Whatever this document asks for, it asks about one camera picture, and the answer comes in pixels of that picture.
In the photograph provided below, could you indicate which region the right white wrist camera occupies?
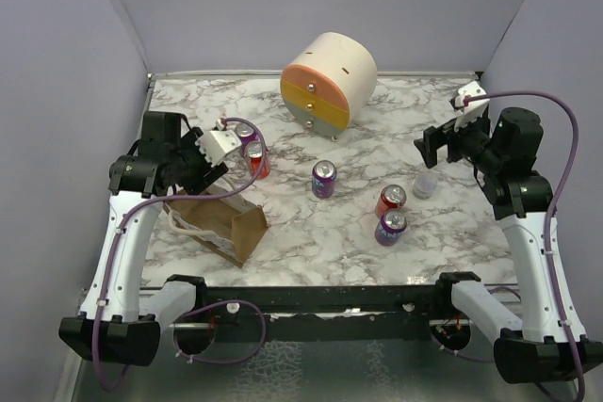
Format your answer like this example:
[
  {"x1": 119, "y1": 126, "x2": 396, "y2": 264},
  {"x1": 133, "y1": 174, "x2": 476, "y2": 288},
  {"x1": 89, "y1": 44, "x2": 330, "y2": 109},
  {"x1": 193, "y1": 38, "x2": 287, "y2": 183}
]
[{"x1": 450, "y1": 81, "x2": 490, "y2": 131}]

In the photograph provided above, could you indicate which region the red soda can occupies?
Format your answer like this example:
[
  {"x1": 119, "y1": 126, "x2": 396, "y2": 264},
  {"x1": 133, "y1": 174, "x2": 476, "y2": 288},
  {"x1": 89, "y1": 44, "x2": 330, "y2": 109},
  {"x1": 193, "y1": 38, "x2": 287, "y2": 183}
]
[{"x1": 375, "y1": 185, "x2": 407, "y2": 218}]

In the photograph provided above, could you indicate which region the red can back left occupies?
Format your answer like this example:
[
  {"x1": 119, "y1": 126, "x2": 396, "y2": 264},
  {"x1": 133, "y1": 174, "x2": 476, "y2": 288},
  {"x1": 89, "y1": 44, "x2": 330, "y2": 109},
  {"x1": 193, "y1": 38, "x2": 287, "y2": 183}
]
[{"x1": 244, "y1": 140, "x2": 270, "y2": 179}]

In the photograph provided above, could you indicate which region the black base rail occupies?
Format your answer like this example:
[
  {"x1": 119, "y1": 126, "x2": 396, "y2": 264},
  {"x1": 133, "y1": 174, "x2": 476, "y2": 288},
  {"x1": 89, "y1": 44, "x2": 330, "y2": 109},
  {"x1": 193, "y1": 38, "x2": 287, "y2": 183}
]
[{"x1": 174, "y1": 271, "x2": 478, "y2": 353}]

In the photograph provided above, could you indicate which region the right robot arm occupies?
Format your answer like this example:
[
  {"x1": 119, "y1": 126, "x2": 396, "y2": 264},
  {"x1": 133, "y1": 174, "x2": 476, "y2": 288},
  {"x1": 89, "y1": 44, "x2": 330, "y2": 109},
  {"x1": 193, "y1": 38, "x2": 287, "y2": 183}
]
[{"x1": 415, "y1": 107, "x2": 602, "y2": 384}]

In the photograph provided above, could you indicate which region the purple soda can front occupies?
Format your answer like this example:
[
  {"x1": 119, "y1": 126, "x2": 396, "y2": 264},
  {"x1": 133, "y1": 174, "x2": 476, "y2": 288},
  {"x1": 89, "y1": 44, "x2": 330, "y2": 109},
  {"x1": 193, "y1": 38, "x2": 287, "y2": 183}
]
[{"x1": 374, "y1": 209, "x2": 408, "y2": 247}]

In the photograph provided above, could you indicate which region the purple can centre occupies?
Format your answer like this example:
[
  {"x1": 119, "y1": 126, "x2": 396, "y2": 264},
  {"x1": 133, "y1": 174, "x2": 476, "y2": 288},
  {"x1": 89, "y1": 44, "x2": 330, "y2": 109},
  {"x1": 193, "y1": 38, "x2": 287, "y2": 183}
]
[{"x1": 312, "y1": 160, "x2": 337, "y2": 199}]

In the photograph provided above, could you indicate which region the round three-drawer storage box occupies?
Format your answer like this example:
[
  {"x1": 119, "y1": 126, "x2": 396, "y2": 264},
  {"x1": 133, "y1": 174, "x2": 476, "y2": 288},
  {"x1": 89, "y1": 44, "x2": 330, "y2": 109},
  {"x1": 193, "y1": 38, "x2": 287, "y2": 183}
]
[{"x1": 280, "y1": 32, "x2": 378, "y2": 139}]

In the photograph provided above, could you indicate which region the purple cable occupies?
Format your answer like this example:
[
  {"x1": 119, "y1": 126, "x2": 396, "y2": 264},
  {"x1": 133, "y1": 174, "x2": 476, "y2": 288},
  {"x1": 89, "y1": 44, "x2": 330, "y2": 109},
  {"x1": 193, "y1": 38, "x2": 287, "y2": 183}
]
[
  {"x1": 464, "y1": 90, "x2": 590, "y2": 402},
  {"x1": 91, "y1": 117, "x2": 269, "y2": 393}
]

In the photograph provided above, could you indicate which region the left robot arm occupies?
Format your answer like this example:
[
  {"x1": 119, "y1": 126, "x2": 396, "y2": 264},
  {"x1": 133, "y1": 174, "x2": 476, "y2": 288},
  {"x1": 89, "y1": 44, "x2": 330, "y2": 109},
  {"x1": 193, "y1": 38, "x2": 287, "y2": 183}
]
[{"x1": 58, "y1": 111, "x2": 240, "y2": 366}]

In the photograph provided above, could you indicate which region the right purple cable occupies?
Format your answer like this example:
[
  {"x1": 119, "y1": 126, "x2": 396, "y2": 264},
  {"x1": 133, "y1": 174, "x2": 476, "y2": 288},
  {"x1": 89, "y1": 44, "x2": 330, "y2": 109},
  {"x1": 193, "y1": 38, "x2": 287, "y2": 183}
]
[{"x1": 464, "y1": 90, "x2": 590, "y2": 402}]

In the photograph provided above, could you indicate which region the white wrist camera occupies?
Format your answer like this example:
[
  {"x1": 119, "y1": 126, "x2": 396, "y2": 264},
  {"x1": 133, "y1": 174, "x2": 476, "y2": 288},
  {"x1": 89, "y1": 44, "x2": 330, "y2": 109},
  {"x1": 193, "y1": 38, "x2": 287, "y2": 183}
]
[
  {"x1": 450, "y1": 81, "x2": 490, "y2": 131},
  {"x1": 195, "y1": 120, "x2": 242, "y2": 168}
]

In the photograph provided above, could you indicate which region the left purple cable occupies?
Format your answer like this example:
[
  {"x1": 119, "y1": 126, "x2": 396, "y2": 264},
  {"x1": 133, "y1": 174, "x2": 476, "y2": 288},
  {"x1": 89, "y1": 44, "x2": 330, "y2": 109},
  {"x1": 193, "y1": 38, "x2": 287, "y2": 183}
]
[{"x1": 91, "y1": 117, "x2": 269, "y2": 393}]

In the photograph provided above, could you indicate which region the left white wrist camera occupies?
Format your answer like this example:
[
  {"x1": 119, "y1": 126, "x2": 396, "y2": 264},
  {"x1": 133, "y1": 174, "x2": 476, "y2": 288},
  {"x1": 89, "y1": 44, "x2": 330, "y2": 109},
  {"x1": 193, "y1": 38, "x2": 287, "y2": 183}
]
[{"x1": 195, "y1": 120, "x2": 242, "y2": 168}]

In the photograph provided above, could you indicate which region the small clear plastic cup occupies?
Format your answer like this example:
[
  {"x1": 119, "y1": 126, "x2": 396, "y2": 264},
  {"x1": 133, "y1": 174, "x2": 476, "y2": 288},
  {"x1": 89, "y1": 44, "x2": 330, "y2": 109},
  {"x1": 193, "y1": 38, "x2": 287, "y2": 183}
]
[{"x1": 412, "y1": 171, "x2": 438, "y2": 200}]

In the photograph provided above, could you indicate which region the purple can back left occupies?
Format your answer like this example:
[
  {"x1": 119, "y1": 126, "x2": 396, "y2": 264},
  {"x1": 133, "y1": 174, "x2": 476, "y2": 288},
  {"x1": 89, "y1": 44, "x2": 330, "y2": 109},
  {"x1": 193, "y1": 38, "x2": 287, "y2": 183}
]
[{"x1": 235, "y1": 122, "x2": 258, "y2": 157}]

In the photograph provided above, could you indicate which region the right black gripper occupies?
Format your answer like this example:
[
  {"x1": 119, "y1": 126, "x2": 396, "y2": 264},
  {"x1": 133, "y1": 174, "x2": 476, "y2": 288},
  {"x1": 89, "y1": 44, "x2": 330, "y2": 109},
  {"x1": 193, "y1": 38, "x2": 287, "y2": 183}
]
[{"x1": 416, "y1": 107, "x2": 504, "y2": 174}]

